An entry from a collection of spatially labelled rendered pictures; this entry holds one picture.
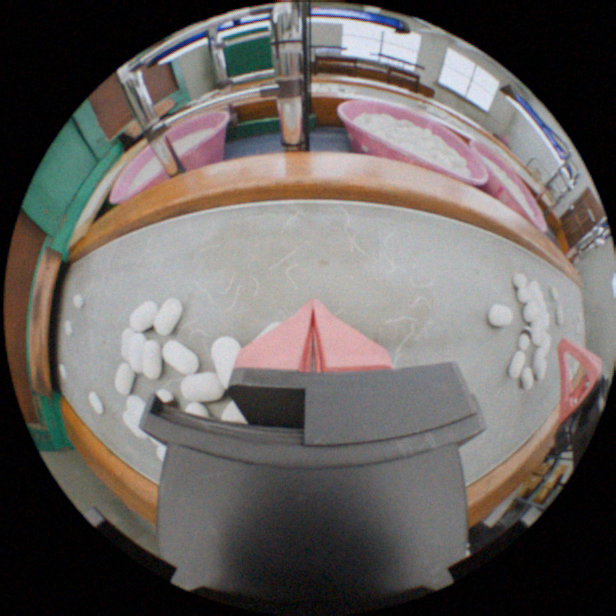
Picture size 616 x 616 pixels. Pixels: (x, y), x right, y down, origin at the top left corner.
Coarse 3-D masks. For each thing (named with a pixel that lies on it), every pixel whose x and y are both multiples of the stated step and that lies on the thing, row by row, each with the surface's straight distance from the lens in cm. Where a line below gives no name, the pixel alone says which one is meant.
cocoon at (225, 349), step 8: (216, 344) 13; (224, 344) 13; (232, 344) 13; (216, 352) 13; (224, 352) 13; (232, 352) 13; (216, 360) 13; (224, 360) 13; (232, 360) 13; (216, 368) 14; (224, 368) 13; (232, 368) 13; (224, 376) 13; (224, 384) 13
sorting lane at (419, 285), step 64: (128, 256) 28; (192, 256) 19; (256, 256) 16; (320, 256) 16; (384, 256) 17; (448, 256) 21; (512, 256) 32; (64, 320) 53; (128, 320) 23; (192, 320) 17; (256, 320) 15; (384, 320) 15; (448, 320) 18; (512, 320) 26; (576, 320) 85; (64, 384) 56; (512, 384) 27; (128, 448) 29; (512, 448) 34
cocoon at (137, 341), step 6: (132, 336) 20; (138, 336) 19; (144, 336) 20; (132, 342) 19; (138, 342) 19; (144, 342) 19; (132, 348) 19; (138, 348) 19; (132, 354) 19; (138, 354) 19; (132, 360) 19; (138, 360) 19; (132, 366) 19; (138, 366) 19; (138, 372) 20
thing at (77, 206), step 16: (176, 96) 109; (112, 160) 73; (96, 176) 69; (80, 192) 65; (80, 208) 64; (64, 224) 61; (64, 240) 60; (64, 256) 60; (64, 272) 68; (64, 288) 61; (48, 352) 74; (48, 400) 61; (48, 416) 62; (64, 432) 64; (64, 448) 66
